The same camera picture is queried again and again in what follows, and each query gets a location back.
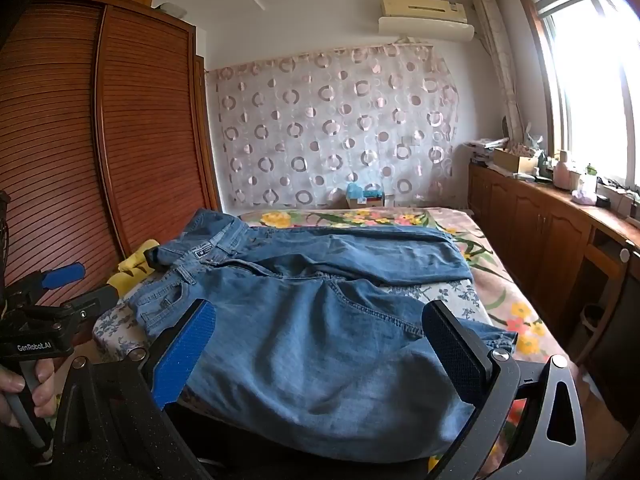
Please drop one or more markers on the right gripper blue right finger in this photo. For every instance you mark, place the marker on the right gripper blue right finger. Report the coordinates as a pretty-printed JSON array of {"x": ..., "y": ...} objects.
[{"x": 462, "y": 354}]

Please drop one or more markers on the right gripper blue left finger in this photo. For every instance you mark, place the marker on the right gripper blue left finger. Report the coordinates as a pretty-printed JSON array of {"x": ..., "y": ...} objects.
[{"x": 174, "y": 354}]

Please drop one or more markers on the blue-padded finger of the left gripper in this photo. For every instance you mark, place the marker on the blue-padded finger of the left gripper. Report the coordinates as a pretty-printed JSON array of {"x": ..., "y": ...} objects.
[{"x": 65, "y": 275}]

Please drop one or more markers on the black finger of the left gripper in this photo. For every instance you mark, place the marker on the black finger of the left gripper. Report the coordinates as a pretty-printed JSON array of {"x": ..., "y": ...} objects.
[{"x": 91, "y": 304}]

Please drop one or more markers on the blue denim jeans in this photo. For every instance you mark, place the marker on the blue denim jeans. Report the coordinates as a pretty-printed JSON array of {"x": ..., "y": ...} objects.
[{"x": 318, "y": 344}]

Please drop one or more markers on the blue floral white sheet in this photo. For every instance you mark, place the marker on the blue floral white sheet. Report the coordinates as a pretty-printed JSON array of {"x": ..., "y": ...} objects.
[{"x": 117, "y": 331}]

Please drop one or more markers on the yellow plush toy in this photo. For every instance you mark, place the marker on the yellow plush toy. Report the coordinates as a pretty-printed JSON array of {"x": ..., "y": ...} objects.
[{"x": 133, "y": 270}]

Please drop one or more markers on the floral bed cover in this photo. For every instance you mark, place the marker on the floral bed cover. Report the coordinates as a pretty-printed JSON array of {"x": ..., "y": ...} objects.
[{"x": 490, "y": 296}]

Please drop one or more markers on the wooden louvered wardrobe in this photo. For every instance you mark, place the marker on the wooden louvered wardrobe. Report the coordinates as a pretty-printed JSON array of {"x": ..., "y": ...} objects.
[{"x": 104, "y": 133}]

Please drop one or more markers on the wooden sideboard cabinet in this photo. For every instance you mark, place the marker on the wooden sideboard cabinet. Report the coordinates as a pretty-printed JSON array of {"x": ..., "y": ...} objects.
[{"x": 578, "y": 268}]

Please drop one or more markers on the cardboard box with blue cloth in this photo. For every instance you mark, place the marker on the cardboard box with blue cloth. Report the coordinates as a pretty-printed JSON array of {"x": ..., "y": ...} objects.
[{"x": 368, "y": 196}]

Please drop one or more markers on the cardboard box on cabinet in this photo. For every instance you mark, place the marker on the cardboard box on cabinet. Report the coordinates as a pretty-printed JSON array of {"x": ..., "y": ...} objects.
[{"x": 516, "y": 160}]

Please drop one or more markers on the pink bottle on sill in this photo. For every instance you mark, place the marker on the pink bottle on sill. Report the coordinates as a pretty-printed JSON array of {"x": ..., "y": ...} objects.
[{"x": 562, "y": 172}]

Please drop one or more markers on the stack of papers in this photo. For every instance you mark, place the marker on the stack of papers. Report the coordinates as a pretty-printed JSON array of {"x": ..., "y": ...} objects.
[{"x": 483, "y": 149}]

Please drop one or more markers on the circle patterned sheer curtain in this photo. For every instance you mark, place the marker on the circle patterned sheer curtain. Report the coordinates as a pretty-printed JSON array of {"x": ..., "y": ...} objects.
[{"x": 297, "y": 132}]

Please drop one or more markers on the tied window curtain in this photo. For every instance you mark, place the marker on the tied window curtain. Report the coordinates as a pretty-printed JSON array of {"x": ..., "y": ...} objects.
[{"x": 499, "y": 48}]

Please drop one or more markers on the window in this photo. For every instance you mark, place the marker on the window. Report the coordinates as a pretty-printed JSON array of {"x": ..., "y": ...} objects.
[{"x": 590, "y": 60}]

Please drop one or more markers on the wall air conditioner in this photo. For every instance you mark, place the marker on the wall air conditioner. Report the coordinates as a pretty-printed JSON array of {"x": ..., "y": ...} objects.
[{"x": 425, "y": 19}]

